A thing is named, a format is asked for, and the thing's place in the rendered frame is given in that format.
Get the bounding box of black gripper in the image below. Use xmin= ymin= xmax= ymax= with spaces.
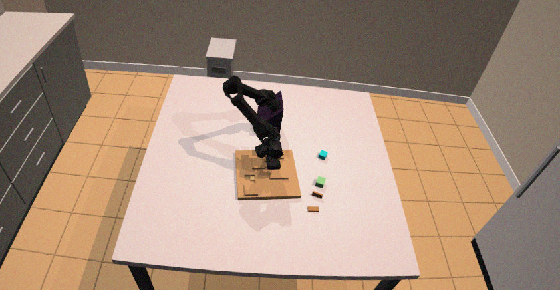
xmin=266 ymin=153 xmax=281 ymax=170

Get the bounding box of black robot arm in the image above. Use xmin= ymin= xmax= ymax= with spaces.
xmin=223 ymin=75 xmax=283 ymax=159

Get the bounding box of teal cube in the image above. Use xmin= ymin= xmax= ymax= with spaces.
xmin=318 ymin=150 xmax=328 ymax=160

